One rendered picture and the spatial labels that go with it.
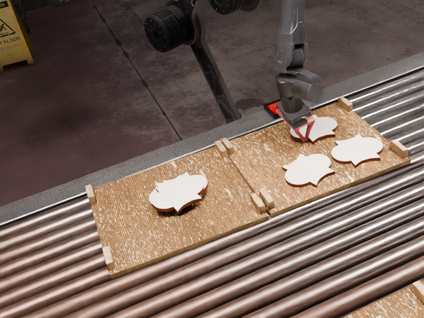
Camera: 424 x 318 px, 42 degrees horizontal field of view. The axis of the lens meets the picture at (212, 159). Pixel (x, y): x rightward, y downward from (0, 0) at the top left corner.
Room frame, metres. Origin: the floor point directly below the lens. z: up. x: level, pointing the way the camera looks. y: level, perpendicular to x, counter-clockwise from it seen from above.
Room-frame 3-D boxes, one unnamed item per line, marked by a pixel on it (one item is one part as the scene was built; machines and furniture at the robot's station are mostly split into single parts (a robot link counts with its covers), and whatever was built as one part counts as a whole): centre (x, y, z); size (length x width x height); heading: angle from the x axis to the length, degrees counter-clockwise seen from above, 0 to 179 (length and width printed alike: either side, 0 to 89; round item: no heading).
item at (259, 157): (1.23, -0.27, 0.93); 0.41 x 0.35 x 0.02; 104
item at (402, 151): (1.15, -0.50, 0.95); 0.06 x 0.02 x 0.03; 14
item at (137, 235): (1.13, 0.13, 0.93); 0.41 x 0.35 x 0.02; 103
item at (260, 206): (1.05, -0.09, 0.95); 0.06 x 0.02 x 0.03; 13
